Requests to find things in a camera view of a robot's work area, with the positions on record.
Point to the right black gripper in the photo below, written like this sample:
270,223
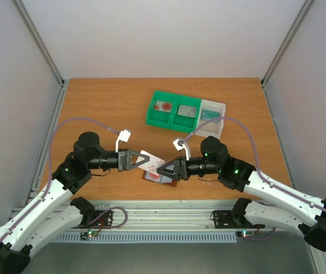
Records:
183,168

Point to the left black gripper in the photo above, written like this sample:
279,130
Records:
125,157

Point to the brown leather card holder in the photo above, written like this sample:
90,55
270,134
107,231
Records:
168,182

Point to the card with red circle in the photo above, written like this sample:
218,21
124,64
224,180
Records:
152,177

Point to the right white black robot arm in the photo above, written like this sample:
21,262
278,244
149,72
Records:
290,209

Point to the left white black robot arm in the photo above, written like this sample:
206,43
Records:
54,210

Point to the card with red circles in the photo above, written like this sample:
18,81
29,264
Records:
163,106

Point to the grey silver card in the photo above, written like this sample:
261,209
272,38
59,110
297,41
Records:
187,111

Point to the teal card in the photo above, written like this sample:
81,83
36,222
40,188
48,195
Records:
207,115

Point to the green bin middle compartment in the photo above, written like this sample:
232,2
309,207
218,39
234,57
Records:
183,123

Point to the left controller board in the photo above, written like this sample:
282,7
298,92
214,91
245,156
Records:
85,236

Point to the controller board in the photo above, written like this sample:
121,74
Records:
245,234
85,236

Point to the right controller board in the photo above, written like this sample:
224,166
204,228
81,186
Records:
245,234

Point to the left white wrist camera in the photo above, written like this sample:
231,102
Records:
123,136

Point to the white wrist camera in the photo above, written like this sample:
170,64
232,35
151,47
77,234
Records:
123,136
181,145

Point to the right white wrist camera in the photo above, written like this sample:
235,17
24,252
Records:
181,145

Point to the aluminium front rail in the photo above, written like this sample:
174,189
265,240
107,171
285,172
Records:
166,215

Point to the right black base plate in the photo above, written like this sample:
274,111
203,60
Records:
223,219

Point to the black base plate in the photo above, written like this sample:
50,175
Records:
102,219
223,219

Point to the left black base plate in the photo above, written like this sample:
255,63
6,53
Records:
102,219

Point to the grey slotted cable duct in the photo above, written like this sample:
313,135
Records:
150,237

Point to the left aluminium frame post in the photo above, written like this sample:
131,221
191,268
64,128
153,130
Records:
38,40

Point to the aluminium frame post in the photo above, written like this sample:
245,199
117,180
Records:
288,38
38,40

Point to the right aluminium frame post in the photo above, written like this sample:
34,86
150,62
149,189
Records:
288,38

